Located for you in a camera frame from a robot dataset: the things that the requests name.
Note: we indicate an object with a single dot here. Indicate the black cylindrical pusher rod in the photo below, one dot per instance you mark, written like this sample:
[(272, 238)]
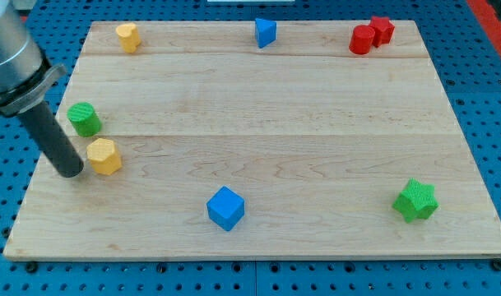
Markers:
[(48, 135)]

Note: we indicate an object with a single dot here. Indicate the blue cube block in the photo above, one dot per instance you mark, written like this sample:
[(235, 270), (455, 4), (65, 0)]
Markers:
[(226, 208)]

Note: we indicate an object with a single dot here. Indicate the green star block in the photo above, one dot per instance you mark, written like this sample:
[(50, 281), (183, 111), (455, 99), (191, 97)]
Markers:
[(416, 201)]

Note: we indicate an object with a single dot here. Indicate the blue triangle block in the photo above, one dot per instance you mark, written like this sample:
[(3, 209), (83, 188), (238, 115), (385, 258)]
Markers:
[(264, 31)]

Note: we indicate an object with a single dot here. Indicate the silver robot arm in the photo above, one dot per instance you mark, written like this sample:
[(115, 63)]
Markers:
[(25, 76)]

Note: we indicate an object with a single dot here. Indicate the wooden board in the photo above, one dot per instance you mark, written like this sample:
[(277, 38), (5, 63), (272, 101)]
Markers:
[(318, 141)]

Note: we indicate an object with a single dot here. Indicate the yellow hexagon block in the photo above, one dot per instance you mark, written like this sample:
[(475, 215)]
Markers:
[(104, 156)]

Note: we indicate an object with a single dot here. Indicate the yellow heart block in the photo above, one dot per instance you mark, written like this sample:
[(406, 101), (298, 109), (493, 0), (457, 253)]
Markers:
[(128, 37)]

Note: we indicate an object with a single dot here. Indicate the red star block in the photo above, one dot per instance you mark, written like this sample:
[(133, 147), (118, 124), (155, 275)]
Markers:
[(383, 29)]

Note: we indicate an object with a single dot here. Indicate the blue pegboard base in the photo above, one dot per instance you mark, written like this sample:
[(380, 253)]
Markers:
[(464, 38)]

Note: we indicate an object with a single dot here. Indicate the green cylinder block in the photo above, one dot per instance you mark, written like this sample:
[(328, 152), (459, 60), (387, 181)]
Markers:
[(84, 119)]

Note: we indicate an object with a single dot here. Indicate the red cylinder block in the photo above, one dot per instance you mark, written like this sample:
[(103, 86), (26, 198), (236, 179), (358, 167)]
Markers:
[(361, 39)]

